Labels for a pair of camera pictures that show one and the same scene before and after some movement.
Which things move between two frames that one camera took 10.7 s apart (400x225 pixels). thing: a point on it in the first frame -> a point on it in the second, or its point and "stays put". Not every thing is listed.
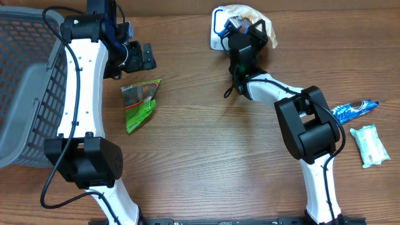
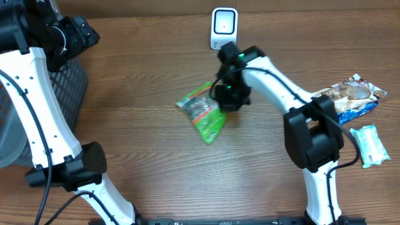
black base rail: (214, 221) stays put
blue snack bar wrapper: (344, 112) stays put
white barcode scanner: (218, 19) stays put
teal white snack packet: (370, 147) stays put
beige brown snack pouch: (252, 14) -> (354, 90)
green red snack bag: (139, 102) -> (204, 112)
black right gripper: (257, 35) -> (227, 105)
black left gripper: (138, 62) -> (83, 35)
